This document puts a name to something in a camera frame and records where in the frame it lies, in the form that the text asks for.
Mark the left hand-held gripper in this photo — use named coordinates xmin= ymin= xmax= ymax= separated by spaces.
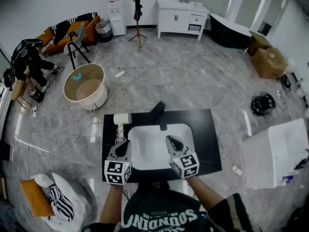
xmin=104 ymin=140 xmax=132 ymax=185

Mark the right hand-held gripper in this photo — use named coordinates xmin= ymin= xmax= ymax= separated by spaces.
xmin=166 ymin=135 xmax=200 ymax=179

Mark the black vanity with white sink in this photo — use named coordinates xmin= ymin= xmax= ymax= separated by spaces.
xmin=101 ymin=108 xmax=222 ymax=184

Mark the white hair dryer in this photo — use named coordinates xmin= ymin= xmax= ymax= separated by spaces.
xmin=113 ymin=113 xmax=133 ymax=144

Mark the person's left forearm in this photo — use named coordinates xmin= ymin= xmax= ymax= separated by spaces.
xmin=99 ymin=184 xmax=124 ymax=224

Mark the person's right forearm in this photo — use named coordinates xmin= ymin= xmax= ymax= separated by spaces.
xmin=187 ymin=176 xmax=224 ymax=211

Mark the black faucet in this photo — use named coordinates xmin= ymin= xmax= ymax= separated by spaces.
xmin=150 ymin=101 xmax=168 ymax=131

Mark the white beanbag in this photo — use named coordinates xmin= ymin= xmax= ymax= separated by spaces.
xmin=30 ymin=172 xmax=97 ymax=232

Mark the round glass-top side table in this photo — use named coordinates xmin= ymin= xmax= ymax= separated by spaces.
xmin=63 ymin=63 xmax=108 ymax=111

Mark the person's dark green shirt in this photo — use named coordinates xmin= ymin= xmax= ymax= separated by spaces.
xmin=82 ymin=181 xmax=256 ymax=232

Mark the black white striped cushion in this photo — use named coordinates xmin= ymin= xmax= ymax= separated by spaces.
xmin=47 ymin=184 xmax=75 ymax=222

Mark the white pillow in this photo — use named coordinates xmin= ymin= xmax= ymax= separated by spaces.
xmin=31 ymin=173 xmax=54 ymax=188

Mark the white bathtub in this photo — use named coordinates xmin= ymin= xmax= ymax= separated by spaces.
xmin=242 ymin=118 xmax=309 ymax=189

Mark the orange cushion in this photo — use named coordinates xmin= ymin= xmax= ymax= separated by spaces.
xmin=20 ymin=179 xmax=56 ymax=218

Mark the wooden bench table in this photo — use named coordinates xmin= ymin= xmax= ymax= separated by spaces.
xmin=11 ymin=66 xmax=33 ymax=106

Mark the grey chair with black legs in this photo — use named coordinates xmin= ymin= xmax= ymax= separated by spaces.
xmin=63 ymin=22 xmax=91 ymax=70

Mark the grey laundry basket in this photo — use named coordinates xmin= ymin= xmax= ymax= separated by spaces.
xmin=95 ymin=20 xmax=113 ymax=43

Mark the black bathtub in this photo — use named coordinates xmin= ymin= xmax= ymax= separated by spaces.
xmin=209 ymin=13 xmax=252 ymax=49

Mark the orange sofa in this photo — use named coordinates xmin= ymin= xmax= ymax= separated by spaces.
xmin=35 ymin=12 xmax=101 ymax=57

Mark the brown cardboard box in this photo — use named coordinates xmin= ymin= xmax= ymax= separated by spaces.
xmin=247 ymin=30 xmax=289 ymax=80

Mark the white vanity cabinet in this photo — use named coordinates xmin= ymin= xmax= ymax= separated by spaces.
xmin=156 ymin=0 xmax=210 ymax=41

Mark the white water dispenser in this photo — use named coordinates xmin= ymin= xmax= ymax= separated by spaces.
xmin=108 ymin=0 xmax=126 ymax=36

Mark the black white striped blanket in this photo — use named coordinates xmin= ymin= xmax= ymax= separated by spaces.
xmin=41 ymin=12 xmax=97 ymax=53

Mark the white floor cable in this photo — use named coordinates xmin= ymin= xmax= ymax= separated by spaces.
xmin=31 ymin=70 xmax=132 ymax=152

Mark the black wire waste bin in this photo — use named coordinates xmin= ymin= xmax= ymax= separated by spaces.
xmin=29 ymin=88 xmax=45 ymax=103

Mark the small black cable bundle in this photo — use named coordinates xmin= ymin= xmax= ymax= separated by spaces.
xmin=280 ymin=73 xmax=292 ymax=91

